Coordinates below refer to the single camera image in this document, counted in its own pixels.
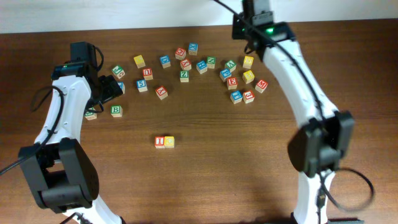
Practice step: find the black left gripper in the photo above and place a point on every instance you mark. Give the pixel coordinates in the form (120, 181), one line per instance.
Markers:
(112, 89)

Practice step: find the red I block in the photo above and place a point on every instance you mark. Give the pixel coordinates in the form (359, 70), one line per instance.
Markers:
(159, 142)

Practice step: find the yellow C block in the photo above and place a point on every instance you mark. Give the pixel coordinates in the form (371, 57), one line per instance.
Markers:
(169, 142)

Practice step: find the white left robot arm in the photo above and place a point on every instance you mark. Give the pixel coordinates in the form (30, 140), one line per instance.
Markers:
(60, 175)

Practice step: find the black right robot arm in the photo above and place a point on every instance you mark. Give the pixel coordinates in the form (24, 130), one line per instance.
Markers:
(323, 132)

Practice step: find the blue block left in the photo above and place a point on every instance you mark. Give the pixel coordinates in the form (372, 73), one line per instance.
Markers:
(122, 86)

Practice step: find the green J block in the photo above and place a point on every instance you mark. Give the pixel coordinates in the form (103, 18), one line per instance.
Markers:
(118, 71)

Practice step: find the green b block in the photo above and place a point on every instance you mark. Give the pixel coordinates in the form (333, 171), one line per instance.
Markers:
(90, 114)
(116, 111)

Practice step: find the green B block far left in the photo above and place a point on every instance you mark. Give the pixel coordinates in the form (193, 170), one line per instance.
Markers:
(90, 114)

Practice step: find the blue 5 block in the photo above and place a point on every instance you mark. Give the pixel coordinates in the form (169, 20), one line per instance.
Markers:
(141, 85)

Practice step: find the yellow block upper left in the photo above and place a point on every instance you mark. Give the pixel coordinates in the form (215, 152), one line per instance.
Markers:
(139, 60)

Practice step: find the red U block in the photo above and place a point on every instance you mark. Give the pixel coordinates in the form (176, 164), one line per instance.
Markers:
(147, 74)

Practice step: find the red K block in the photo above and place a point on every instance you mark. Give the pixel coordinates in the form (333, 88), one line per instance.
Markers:
(161, 92)

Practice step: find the blue D block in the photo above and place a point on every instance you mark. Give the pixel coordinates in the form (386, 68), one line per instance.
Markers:
(165, 61)

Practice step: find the green Z block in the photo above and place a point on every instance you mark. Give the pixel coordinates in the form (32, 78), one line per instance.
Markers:
(184, 76)

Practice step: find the red O block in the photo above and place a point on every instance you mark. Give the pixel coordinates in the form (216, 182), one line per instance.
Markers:
(180, 53)

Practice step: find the red Y block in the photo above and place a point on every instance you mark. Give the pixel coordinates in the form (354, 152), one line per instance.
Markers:
(186, 65)

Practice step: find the blue X block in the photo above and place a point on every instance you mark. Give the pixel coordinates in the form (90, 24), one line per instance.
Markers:
(192, 48)

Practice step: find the blue H block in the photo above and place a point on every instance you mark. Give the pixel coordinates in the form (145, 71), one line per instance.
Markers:
(202, 67)

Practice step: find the green N block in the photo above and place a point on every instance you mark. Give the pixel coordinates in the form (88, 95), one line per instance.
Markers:
(211, 62)

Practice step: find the blue P block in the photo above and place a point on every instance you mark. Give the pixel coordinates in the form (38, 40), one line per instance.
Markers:
(224, 74)

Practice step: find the red E block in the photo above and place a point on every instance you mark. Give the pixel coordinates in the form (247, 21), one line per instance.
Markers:
(232, 83)

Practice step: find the green V block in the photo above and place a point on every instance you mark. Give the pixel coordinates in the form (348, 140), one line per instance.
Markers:
(230, 65)

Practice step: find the blue T block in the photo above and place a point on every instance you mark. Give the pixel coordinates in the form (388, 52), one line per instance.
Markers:
(236, 97)

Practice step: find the yellow block middle right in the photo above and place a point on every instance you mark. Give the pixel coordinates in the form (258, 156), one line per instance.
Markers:
(248, 76)

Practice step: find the red 3 block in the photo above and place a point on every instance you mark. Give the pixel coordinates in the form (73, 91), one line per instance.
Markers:
(248, 96)

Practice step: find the yellow block upper right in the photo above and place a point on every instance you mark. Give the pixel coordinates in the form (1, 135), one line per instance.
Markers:
(248, 62)

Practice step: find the red M block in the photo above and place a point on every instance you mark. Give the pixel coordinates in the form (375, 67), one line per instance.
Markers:
(261, 85)

